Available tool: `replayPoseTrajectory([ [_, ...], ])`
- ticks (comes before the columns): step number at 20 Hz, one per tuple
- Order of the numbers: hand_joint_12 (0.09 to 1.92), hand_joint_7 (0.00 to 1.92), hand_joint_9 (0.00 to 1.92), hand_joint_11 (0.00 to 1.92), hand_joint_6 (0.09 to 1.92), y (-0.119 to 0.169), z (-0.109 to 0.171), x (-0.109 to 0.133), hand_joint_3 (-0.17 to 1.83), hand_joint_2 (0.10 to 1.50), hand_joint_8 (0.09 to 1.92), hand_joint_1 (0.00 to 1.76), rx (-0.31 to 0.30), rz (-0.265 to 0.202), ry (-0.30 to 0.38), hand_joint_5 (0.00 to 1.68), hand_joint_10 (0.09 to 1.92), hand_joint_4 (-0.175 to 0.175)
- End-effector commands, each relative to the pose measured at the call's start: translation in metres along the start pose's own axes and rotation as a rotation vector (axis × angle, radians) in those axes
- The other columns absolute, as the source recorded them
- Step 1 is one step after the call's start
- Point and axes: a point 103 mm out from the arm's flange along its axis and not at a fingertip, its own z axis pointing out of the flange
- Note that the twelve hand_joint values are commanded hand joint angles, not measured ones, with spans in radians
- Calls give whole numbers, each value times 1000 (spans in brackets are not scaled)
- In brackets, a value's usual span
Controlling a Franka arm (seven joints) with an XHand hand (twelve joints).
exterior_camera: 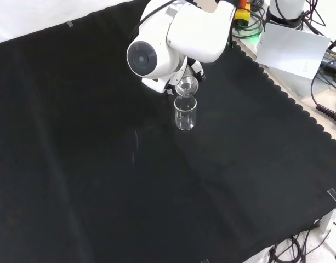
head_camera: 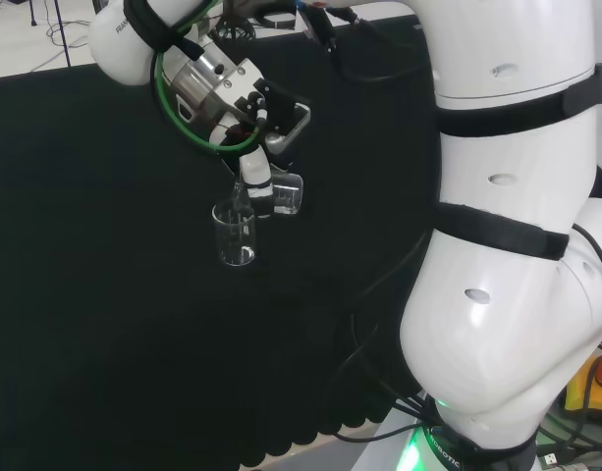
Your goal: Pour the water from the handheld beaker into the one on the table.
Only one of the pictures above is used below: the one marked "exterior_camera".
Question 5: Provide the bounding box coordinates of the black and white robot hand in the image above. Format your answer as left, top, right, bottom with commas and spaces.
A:
141, 56, 206, 96

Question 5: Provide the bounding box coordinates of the clear glass beaker with spout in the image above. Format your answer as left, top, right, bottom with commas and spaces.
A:
175, 76, 200, 98

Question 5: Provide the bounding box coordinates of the yellow stop button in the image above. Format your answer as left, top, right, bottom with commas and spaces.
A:
232, 2, 252, 28

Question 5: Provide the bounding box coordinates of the pale board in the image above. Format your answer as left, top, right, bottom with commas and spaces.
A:
255, 22, 332, 81

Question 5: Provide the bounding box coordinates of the pale grey box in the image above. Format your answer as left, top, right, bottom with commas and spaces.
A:
262, 64, 322, 98

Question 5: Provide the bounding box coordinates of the black bench cloth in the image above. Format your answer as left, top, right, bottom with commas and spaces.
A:
0, 0, 336, 263

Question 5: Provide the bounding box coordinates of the black power adapter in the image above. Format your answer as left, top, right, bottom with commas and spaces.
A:
320, 49, 336, 73

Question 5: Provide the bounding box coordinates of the green cable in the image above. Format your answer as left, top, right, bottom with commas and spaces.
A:
231, 7, 265, 39

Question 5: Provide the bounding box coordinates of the black coiled cable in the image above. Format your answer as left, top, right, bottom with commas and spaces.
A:
310, 68, 336, 130

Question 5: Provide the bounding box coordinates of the black floor cables bundle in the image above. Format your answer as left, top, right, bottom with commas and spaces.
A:
267, 219, 336, 263

